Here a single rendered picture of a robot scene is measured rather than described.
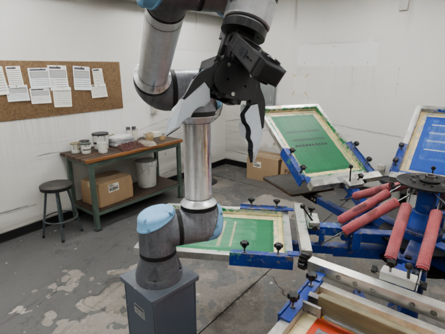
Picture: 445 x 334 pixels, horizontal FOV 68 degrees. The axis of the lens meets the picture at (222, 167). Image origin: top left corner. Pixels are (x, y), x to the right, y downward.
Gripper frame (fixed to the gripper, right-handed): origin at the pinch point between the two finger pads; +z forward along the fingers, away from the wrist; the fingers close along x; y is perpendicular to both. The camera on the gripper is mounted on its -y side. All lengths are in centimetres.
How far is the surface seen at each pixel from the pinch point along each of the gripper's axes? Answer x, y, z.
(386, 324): -85, 20, 36
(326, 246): -119, 86, 29
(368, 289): -100, 40, 33
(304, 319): -75, 44, 48
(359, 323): -83, 28, 40
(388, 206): -127, 63, -1
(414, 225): -145, 59, 4
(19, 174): 47, 380, 81
